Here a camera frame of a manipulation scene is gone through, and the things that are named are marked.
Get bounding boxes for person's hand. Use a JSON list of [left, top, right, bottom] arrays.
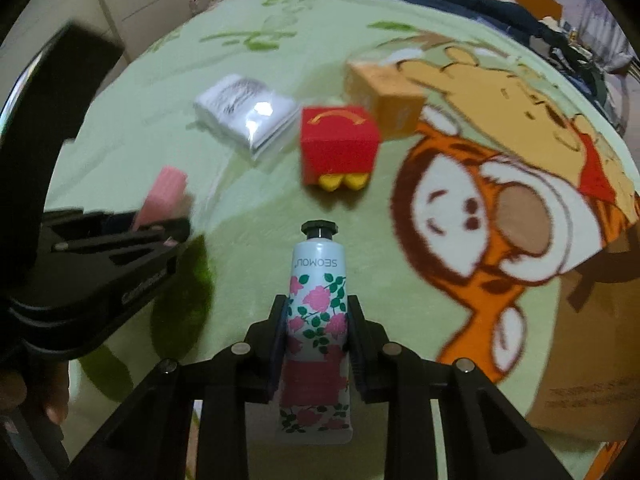
[[1, 362, 70, 425]]

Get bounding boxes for white wet wipes pack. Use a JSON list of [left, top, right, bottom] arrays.
[[193, 74, 302, 159]]

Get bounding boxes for pink tube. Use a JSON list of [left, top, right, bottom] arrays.
[[132, 166, 193, 231]]

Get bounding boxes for red toy box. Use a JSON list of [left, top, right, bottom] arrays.
[[299, 106, 381, 192]]

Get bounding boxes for orange cardboard box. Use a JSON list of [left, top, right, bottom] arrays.
[[344, 62, 425, 140]]

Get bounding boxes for Winnie the Pooh fleece blanket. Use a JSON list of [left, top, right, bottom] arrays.
[[47, 0, 639, 474]]

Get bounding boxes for floral hand cream tube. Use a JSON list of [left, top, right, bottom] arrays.
[[279, 220, 352, 445]]

